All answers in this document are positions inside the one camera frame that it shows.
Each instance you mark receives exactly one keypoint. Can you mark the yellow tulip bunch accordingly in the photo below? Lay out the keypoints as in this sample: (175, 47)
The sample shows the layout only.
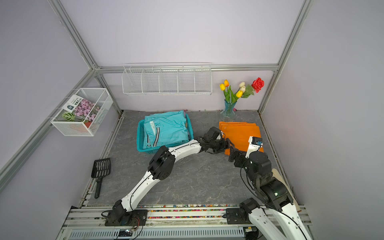
(231, 96)

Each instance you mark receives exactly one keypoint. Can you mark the glass vase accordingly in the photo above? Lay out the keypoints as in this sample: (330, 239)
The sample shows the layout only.
(228, 113)

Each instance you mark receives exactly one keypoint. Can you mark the teal pants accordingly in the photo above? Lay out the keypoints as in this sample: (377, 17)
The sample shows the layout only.
(165, 129)

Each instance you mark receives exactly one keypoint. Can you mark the orange pants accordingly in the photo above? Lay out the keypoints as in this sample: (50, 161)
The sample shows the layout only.
(239, 133)

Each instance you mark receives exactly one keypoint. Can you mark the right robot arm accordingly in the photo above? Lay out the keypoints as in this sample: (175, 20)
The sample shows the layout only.
(273, 211)

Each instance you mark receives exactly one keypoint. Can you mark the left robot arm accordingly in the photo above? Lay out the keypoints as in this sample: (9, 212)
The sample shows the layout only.
(162, 163)

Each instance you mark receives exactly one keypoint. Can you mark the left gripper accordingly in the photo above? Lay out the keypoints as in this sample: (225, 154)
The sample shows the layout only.
(223, 147)

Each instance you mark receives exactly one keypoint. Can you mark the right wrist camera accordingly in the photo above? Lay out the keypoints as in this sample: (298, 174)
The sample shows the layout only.
(255, 144)

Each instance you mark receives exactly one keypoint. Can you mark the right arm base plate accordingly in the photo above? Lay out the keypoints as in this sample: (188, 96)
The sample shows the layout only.
(236, 216)

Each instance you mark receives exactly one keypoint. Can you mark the pink flower plant pot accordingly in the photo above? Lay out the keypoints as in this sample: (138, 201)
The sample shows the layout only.
(80, 110)

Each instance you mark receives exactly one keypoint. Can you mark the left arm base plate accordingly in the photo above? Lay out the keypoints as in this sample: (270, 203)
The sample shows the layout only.
(136, 218)

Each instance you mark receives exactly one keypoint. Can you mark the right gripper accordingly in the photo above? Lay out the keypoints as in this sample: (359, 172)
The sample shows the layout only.
(233, 155)

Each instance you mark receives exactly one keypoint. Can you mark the white wire side basket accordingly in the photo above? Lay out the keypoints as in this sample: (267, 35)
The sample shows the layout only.
(99, 96)

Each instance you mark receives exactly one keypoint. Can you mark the teal plastic basket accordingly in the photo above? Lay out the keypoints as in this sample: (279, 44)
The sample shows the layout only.
(140, 137)

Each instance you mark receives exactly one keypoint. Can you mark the white wire wall shelf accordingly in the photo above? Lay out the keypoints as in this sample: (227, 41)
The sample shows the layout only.
(190, 78)

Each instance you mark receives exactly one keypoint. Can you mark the red rose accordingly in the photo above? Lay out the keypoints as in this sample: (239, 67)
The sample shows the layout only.
(257, 85)

